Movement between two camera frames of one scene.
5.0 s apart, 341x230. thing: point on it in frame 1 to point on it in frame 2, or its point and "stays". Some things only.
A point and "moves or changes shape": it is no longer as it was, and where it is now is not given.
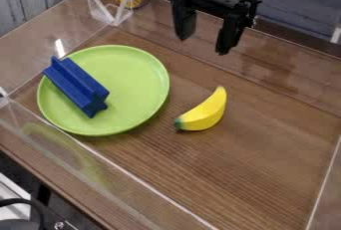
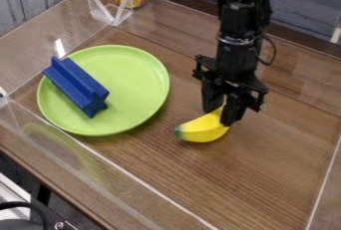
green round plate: [135, 77] stays
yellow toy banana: [204, 116] moves or changes shape
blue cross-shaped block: [77, 86] stays
